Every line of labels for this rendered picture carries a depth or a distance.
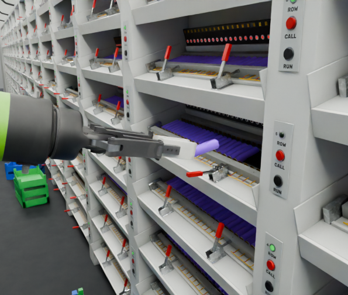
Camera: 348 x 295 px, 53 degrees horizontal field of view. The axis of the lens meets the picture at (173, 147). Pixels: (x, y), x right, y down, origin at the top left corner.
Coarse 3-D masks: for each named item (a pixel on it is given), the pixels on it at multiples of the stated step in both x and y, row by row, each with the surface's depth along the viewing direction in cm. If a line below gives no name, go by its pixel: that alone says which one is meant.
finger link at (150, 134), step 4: (92, 124) 53; (96, 124) 54; (92, 128) 53; (108, 128) 54; (112, 128) 55; (124, 132) 56; (128, 132) 57; (152, 132) 59; (136, 136) 57; (140, 136) 58; (144, 136) 58; (148, 136) 59; (152, 136) 59
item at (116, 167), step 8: (88, 152) 179; (96, 160) 168; (104, 160) 158; (112, 160) 155; (120, 160) 152; (104, 168) 156; (112, 168) 147; (120, 168) 142; (112, 176) 146; (120, 176) 138; (120, 184) 137
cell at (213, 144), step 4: (212, 140) 63; (216, 140) 63; (200, 144) 62; (204, 144) 62; (208, 144) 62; (212, 144) 62; (216, 144) 63; (196, 148) 61; (200, 148) 61; (204, 148) 62; (208, 148) 62; (212, 148) 62; (216, 148) 63; (196, 152) 61; (200, 152) 61; (204, 152) 62
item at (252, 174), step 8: (152, 128) 113; (160, 128) 111; (168, 136) 103; (176, 136) 101; (208, 152) 85; (200, 160) 86; (208, 160) 84; (216, 160) 82; (224, 160) 79; (232, 160) 78; (232, 168) 77; (240, 168) 74; (248, 168) 73; (240, 176) 74; (248, 176) 72; (256, 176) 69; (248, 184) 70
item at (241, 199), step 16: (176, 112) 119; (192, 112) 113; (144, 128) 115; (240, 128) 92; (256, 128) 86; (160, 160) 100; (176, 160) 92; (192, 160) 89; (208, 176) 79; (208, 192) 79; (224, 192) 72; (240, 192) 70; (256, 192) 62; (240, 208) 68; (256, 208) 63; (256, 224) 65
